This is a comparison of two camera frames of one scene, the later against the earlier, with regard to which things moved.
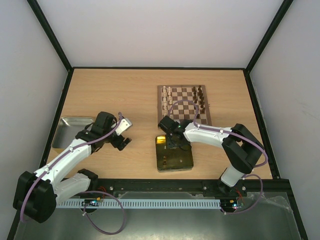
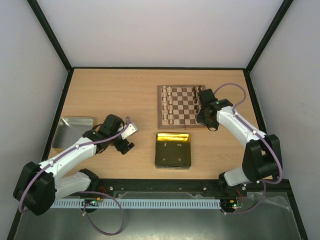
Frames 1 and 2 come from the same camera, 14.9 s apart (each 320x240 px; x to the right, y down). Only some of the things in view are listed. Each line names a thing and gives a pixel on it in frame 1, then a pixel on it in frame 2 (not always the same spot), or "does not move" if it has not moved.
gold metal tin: x=178 y=158 does not move
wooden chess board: x=168 y=94 does not move
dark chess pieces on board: x=198 y=96 does not move
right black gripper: x=173 y=142 -> x=203 y=119
